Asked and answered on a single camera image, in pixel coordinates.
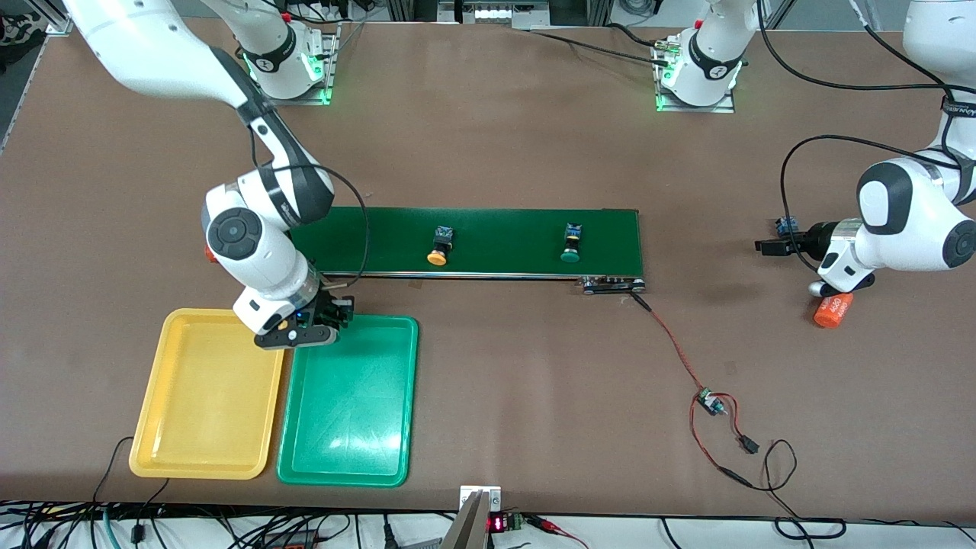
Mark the dark patterned bundle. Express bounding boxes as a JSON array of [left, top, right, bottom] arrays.
[[0, 11, 48, 73]]

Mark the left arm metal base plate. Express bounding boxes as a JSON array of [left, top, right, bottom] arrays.
[[654, 34, 737, 114]]

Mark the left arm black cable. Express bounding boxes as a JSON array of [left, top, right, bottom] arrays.
[[755, 0, 976, 271]]

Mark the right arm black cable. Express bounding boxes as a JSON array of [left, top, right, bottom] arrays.
[[248, 126, 372, 291]]

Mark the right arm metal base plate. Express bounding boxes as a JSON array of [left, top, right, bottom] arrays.
[[255, 21, 341, 106]]

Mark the grey metal beam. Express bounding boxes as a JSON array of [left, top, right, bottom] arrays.
[[440, 490, 490, 549]]

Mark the red clip lead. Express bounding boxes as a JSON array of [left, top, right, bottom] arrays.
[[526, 515, 592, 549]]

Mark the green plastic tray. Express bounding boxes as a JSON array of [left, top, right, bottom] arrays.
[[276, 313, 420, 488]]

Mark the white light bar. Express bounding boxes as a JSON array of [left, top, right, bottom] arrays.
[[438, 0, 551, 25]]

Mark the red wire black connector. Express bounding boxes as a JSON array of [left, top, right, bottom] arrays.
[[689, 391, 763, 490]]

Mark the yellow plastic tray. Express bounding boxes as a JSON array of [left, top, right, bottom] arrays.
[[128, 307, 290, 481]]

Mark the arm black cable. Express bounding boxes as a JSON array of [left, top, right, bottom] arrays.
[[755, 0, 976, 271], [248, 126, 372, 291]]

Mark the thin black looped cable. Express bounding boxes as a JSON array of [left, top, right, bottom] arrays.
[[751, 438, 847, 542]]

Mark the silver mounting plate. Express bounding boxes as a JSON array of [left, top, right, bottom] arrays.
[[460, 485, 502, 513]]

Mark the thick black cable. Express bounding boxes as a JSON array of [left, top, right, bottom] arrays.
[[526, 21, 676, 69]]

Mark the red black twisted wire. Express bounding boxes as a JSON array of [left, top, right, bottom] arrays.
[[630, 293, 706, 396]]

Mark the black cable inline connector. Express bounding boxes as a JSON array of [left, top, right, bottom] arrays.
[[131, 477, 172, 542]]

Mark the green conveyor belt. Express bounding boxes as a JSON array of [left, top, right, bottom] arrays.
[[292, 206, 647, 296]]

